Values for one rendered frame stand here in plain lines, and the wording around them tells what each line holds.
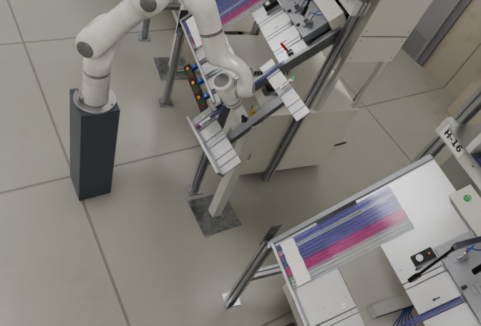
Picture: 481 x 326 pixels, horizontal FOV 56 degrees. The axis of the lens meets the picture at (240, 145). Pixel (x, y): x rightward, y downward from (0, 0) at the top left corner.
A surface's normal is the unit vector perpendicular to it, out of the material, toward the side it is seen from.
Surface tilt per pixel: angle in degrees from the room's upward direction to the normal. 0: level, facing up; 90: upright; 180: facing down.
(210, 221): 0
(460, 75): 90
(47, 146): 0
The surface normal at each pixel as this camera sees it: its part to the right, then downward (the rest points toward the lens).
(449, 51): -0.84, 0.21
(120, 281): 0.28, -0.63
